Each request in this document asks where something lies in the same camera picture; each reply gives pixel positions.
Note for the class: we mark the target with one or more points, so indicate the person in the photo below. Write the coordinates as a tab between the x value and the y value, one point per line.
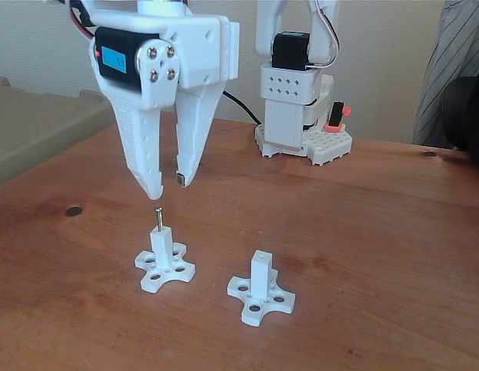
448	46

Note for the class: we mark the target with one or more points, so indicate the orange and black clamp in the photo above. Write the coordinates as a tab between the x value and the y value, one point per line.
336	118

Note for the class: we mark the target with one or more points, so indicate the white cross-base post stand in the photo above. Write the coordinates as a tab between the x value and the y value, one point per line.
261	278
161	247

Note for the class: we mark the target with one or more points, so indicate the black rounded object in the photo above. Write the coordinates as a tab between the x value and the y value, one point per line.
467	116

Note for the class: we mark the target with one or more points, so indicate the small metal screw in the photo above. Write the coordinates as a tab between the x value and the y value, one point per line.
160	220

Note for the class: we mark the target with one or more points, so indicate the beige plastic bin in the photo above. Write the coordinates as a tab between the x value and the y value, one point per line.
42	127

